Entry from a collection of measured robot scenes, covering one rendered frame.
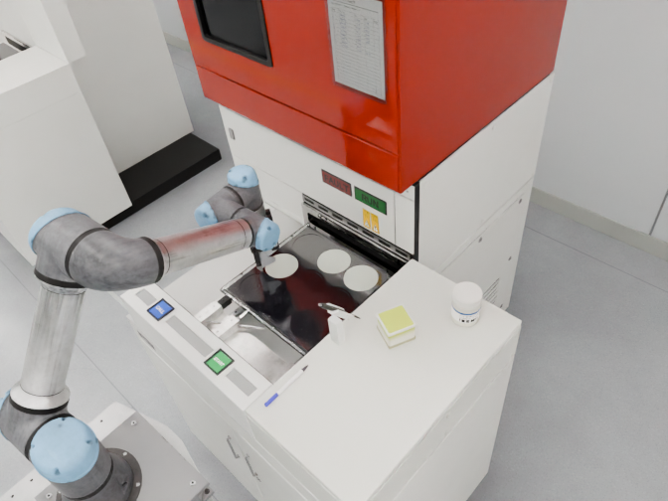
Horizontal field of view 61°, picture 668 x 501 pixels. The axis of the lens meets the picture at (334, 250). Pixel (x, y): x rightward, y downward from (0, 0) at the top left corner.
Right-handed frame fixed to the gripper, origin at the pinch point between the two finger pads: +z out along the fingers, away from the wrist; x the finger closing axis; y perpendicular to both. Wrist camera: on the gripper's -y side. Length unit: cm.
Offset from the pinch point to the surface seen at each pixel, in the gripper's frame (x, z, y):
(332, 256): -2.2, 1.7, 22.2
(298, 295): -13.5, 1.6, 8.8
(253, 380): -40.7, -4.3, -8.2
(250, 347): -24.8, 3.6, -7.9
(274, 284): -6.9, 1.6, 3.2
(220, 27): 35, -58, 7
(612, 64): 66, 4, 166
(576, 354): -10, 92, 120
